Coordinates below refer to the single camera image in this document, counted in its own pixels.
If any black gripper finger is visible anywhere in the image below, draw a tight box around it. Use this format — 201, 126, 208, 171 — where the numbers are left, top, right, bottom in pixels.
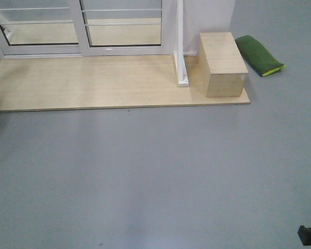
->
298, 225, 311, 246

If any white sliding glass door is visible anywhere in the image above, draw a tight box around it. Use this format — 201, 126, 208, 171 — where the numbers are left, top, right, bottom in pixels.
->
69, 1, 177, 56

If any white fixed glass door panel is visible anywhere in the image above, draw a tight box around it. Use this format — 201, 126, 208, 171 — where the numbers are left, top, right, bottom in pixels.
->
0, 1, 84, 56

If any light wooden floor platform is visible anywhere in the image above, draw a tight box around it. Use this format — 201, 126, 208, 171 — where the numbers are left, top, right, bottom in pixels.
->
0, 55, 250, 112

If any light wooden box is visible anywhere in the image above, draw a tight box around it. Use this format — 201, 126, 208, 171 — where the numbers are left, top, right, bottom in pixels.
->
197, 32, 248, 98

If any green cushion bag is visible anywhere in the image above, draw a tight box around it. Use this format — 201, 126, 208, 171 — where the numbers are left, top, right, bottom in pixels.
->
235, 35, 286, 77

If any white door frame post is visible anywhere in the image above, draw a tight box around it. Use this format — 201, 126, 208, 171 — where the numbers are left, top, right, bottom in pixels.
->
173, 0, 189, 87

